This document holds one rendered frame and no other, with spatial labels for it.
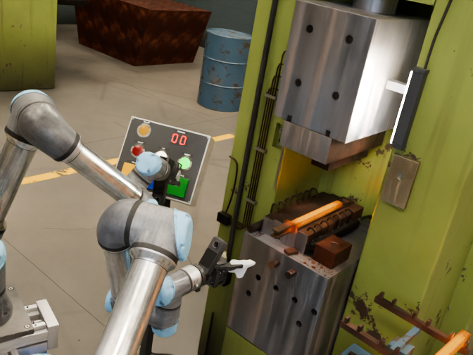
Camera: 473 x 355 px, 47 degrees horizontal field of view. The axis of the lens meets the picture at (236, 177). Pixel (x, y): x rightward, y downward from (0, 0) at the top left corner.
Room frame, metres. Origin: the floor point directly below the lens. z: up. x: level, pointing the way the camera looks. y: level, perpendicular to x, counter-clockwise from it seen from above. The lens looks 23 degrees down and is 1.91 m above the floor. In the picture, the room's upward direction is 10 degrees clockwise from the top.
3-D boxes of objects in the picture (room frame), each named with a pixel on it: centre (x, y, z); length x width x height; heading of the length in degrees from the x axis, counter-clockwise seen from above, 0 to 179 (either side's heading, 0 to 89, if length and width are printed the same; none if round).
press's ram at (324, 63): (1.94, -0.37, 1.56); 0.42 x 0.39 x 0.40; 143
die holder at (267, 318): (1.94, -0.38, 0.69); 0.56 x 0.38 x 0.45; 143
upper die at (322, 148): (1.96, -0.33, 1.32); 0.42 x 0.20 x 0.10; 143
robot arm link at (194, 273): (1.36, 0.08, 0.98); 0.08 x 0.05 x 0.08; 53
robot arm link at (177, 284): (1.30, 0.13, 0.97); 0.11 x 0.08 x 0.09; 143
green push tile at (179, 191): (1.92, 0.22, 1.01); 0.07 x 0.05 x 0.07; 78
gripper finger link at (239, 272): (1.47, -0.07, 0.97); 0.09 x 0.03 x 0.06; 107
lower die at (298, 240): (1.96, -0.33, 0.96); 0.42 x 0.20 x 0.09; 143
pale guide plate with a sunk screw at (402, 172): (1.71, -0.54, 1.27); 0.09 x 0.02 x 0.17; 53
